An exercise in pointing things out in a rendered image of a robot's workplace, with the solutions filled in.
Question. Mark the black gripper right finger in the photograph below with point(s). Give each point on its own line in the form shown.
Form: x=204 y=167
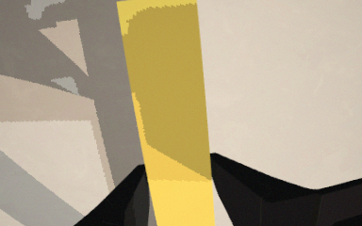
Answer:
x=253 y=198

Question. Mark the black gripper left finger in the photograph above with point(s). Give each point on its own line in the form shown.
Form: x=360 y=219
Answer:
x=126 y=205

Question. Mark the yellow bar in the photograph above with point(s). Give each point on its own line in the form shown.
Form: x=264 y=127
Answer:
x=163 y=52

